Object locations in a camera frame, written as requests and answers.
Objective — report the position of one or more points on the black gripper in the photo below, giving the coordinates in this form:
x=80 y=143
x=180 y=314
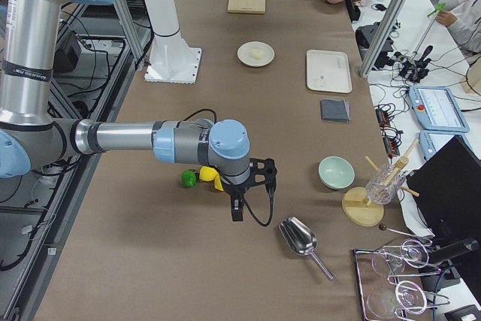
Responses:
x=234 y=192

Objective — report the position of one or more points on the cream round plate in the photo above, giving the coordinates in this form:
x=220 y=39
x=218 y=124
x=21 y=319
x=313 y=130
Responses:
x=243 y=54

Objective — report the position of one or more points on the white steamed bun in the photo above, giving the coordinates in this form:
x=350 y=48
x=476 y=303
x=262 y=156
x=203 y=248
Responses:
x=257 y=53

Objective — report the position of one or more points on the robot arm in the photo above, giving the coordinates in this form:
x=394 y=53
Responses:
x=31 y=138

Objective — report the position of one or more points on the cream rabbit tray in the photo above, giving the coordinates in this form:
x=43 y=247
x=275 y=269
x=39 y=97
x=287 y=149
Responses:
x=328 y=71

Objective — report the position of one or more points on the black glass tray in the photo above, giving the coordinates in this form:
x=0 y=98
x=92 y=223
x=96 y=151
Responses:
x=385 y=296

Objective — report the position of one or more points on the lower yellow lemon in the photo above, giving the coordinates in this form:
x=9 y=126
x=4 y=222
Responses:
x=218 y=184

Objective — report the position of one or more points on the yellow lemon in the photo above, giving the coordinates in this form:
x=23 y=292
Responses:
x=208 y=174
x=218 y=184

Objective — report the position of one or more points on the upper yellow lemon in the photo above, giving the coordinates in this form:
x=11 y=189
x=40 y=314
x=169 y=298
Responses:
x=208 y=174

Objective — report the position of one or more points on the green lime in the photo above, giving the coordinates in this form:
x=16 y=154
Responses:
x=189 y=178

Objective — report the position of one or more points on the metal scoop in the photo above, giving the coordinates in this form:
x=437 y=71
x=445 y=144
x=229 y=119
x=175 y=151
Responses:
x=302 y=241

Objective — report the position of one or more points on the green bowl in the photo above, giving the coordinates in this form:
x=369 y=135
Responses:
x=336 y=173

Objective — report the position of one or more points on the wooden cup stand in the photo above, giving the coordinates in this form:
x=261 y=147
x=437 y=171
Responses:
x=355 y=203

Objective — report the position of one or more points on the grey folded cloth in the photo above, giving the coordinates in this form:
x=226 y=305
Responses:
x=336 y=110

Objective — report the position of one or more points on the crystal glass on stand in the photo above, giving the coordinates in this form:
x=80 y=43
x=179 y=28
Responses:
x=384 y=185

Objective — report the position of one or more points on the wooden cutting board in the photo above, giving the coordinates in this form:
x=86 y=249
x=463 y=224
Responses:
x=246 y=6

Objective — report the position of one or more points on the blue teach pendant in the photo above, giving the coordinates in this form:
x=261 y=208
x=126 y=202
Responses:
x=432 y=141
x=436 y=109

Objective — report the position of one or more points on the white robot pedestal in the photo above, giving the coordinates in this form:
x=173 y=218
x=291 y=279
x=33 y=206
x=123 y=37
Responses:
x=171 y=59

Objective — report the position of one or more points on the aluminium frame post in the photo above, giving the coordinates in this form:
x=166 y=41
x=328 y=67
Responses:
x=380 y=37

